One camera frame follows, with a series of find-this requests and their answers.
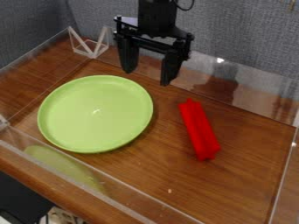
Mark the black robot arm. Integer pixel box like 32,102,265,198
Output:
114,0,194,86

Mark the clear acrylic corner bracket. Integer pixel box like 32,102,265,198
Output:
68,26,110,59

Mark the red ridged carrot block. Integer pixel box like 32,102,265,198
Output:
179,98,220,161

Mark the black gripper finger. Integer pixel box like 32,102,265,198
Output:
118,38,139,74
160,51,183,86

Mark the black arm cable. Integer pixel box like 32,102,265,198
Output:
171,0,196,12

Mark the clear acrylic enclosure wall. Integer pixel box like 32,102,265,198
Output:
0,31,299,224

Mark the green round plate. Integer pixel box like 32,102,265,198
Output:
38,75,154,153

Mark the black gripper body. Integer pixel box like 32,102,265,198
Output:
114,16,194,60

